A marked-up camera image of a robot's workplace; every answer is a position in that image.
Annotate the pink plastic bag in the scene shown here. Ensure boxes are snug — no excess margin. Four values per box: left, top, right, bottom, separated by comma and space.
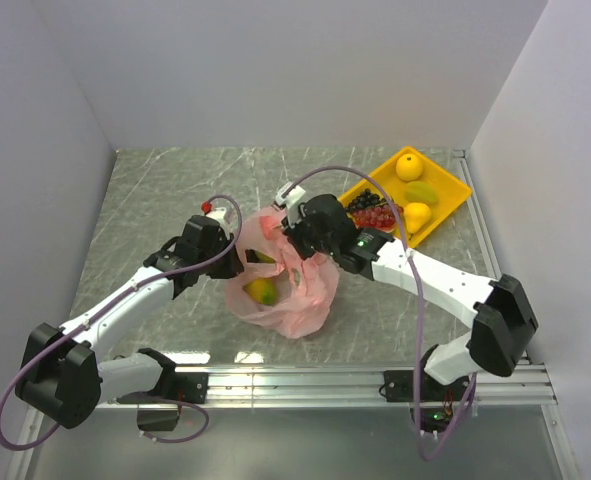
224, 207, 339, 339

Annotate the yellow pear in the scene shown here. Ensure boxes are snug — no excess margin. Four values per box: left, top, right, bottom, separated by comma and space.
404, 202, 432, 235

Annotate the yellow apple with stem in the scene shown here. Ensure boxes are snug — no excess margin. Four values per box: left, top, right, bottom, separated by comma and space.
395, 153, 424, 182

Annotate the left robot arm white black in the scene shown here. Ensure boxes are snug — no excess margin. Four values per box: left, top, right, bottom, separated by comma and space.
14, 208, 243, 429

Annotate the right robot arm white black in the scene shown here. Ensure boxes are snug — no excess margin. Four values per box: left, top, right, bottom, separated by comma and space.
275, 187, 538, 400

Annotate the yellow green mango in bag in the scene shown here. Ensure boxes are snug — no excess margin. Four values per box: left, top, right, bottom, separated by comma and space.
244, 278, 279, 306

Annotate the dark purple grape bunch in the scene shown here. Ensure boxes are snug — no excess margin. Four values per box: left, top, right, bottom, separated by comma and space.
345, 189, 386, 213

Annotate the red grape bunch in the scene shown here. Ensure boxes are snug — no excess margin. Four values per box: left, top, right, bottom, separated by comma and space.
349, 203, 397, 233

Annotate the yellow plastic tray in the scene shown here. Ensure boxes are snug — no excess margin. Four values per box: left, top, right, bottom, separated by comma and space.
339, 147, 472, 247

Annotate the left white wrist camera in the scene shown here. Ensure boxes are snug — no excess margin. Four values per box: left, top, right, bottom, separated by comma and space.
201, 202, 230, 223

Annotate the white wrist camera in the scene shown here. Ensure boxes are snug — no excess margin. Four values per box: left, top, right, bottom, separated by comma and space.
273, 182, 307, 227
201, 202, 230, 223

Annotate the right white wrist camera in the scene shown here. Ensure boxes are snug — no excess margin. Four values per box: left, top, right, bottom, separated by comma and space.
273, 182, 307, 227

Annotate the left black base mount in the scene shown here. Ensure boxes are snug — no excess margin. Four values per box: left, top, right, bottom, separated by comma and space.
112, 372, 210, 444

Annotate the aluminium rail frame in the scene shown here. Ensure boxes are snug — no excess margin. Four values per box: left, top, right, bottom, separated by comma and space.
9, 147, 579, 479

